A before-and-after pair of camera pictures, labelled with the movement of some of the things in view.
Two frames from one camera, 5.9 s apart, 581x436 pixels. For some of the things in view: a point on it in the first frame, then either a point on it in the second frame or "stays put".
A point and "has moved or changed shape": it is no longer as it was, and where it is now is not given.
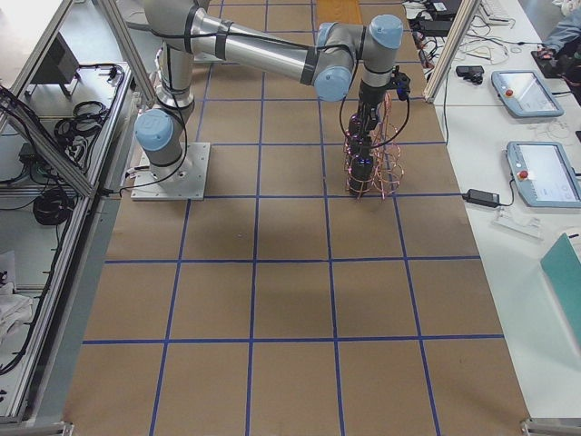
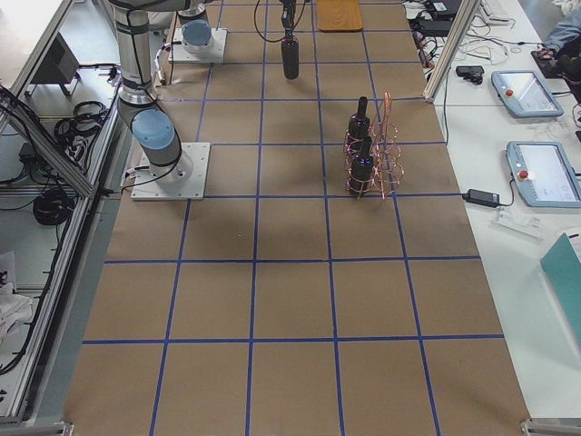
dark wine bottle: (358, 143) has moved or changed shape
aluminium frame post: (457, 36) stays put
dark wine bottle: (357, 133) stays put
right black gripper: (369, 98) → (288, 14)
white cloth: (15, 310) stays put
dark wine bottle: (361, 173) stays put
